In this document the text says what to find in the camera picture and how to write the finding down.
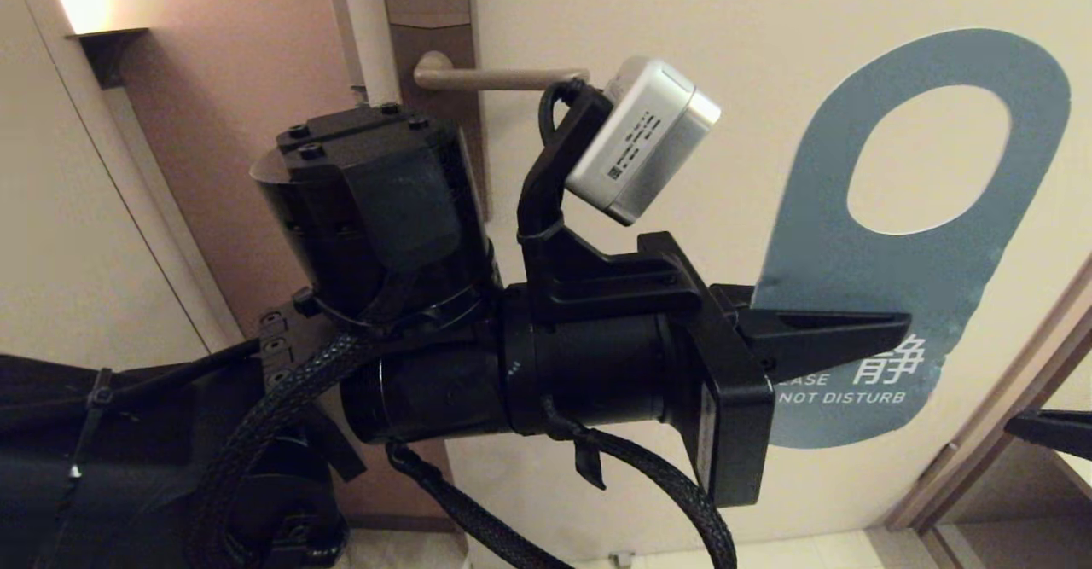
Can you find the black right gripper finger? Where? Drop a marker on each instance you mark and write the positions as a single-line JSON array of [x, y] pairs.
[[1058, 432]]

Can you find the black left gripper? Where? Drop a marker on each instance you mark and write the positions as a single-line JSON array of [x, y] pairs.
[[597, 364]]

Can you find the blue and white door hanger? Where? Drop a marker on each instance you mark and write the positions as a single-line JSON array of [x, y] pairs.
[[819, 279]]

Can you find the white room door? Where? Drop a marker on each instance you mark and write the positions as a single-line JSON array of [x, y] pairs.
[[725, 40]]

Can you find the grey floor door stop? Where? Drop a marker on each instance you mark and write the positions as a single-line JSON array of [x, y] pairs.
[[623, 560]]

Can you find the white shelf board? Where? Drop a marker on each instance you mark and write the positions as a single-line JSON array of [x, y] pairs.
[[1082, 477]]

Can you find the brown door frame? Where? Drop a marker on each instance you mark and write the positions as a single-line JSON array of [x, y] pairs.
[[972, 449]]

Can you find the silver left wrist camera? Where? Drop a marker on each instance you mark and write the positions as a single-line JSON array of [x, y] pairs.
[[640, 142]]

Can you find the black wall lamp bracket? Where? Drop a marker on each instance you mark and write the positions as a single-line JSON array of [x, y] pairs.
[[107, 44]]

